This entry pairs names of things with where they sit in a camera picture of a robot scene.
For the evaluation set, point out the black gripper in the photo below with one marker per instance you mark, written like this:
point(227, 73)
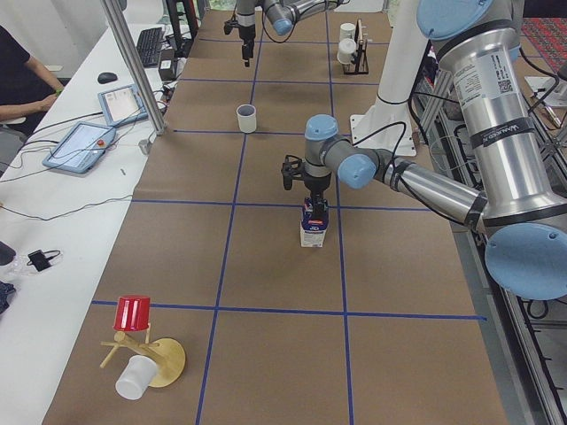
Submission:
point(245, 32)
point(317, 184)

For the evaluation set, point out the blue white milk carton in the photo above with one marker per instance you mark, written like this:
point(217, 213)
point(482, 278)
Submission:
point(313, 226)

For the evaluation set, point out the white mug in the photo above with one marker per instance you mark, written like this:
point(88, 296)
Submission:
point(246, 118)

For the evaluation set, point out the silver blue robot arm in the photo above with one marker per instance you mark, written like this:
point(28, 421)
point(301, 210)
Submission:
point(523, 219)
point(282, 15)

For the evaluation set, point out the lower white cup on rack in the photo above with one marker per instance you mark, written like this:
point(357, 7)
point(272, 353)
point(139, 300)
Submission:
point(346, 50)

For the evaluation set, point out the white cup on rack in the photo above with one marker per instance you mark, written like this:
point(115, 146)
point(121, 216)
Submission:
point(346, 50)
point(347, 31)

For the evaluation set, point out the upper white cup on rack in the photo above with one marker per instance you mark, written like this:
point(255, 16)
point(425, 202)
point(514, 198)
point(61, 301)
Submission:
point(347, 31)

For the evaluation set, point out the wooden cup stand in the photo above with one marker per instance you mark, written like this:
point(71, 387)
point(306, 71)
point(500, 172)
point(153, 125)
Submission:
point(168, 354)

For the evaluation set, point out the red cup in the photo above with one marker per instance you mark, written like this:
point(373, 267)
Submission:
point(132, 313)

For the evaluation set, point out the white plastic cup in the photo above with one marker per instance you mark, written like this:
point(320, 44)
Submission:
point(136, 377)

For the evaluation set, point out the black box on desk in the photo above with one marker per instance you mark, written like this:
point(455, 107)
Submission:
point(170, 66)

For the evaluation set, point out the black keyboard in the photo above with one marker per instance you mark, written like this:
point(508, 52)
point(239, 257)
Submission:
point(148, 46)

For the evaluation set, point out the black wooden mug rack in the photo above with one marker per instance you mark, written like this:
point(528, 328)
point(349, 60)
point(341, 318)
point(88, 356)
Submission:
point(359, 64)

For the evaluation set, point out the far blue teach pendant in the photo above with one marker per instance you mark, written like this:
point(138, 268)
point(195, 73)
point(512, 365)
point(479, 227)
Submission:
point(122, 106)

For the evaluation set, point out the blue teach pendant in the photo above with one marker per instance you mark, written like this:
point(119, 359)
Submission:
point(81, 148)
point(122, 106)

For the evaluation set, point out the black computer mouse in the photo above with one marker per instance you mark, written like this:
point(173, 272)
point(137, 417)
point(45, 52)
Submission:
point(106, 77)

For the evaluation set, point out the near blue teach pendant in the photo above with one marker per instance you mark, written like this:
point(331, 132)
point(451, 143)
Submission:
point(81, 148)

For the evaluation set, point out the seated person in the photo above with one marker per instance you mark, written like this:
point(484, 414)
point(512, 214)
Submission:
point(28, 88)

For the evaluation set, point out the small black adapter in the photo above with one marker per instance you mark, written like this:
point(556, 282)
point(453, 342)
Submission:
point(41, 260)

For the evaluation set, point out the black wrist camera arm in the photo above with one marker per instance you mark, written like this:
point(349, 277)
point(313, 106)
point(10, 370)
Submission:
point(292, 170)
point(229, 25)

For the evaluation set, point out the aluminium frame post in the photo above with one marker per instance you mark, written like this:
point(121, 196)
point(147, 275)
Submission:
point(127, 49)

